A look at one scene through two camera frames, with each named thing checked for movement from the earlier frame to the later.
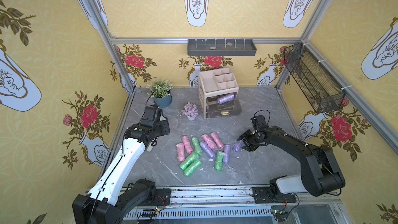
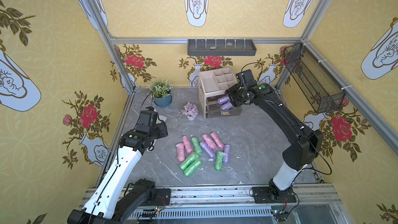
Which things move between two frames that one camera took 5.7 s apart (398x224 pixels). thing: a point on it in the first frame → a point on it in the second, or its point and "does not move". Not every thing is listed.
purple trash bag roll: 238,146 → 226,106
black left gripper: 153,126 does not move
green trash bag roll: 197,147 does not move
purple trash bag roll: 226,153 does not move
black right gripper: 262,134 → 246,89
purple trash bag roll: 225,98 does not move
